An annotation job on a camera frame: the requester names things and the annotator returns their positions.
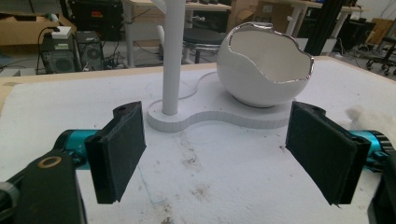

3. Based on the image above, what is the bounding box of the black computer tower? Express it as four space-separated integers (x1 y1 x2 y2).
39 32 78 75
75 31 106 72

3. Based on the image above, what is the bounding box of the white-legged wooden desk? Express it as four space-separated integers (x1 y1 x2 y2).
122 0 233 68

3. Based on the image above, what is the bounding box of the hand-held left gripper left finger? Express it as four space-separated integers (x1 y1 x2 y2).
84 100 148 205

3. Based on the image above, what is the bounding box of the cardboard box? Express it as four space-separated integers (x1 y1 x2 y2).
0 12 78 48

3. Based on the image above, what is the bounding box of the black round stool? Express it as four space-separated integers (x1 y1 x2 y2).
182 28 227 64

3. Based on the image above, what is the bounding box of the white eggshell-shaped bowl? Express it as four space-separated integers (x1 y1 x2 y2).
216 21 315 108

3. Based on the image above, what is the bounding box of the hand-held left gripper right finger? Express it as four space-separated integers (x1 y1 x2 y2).
285 100 372 206

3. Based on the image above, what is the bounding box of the black metal stand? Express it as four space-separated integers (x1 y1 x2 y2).
304 0 348 56

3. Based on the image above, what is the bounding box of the small white box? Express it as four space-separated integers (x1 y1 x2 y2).
50 25 73 40

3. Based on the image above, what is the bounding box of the white stand with pole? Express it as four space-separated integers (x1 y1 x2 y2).
146 0 293 133

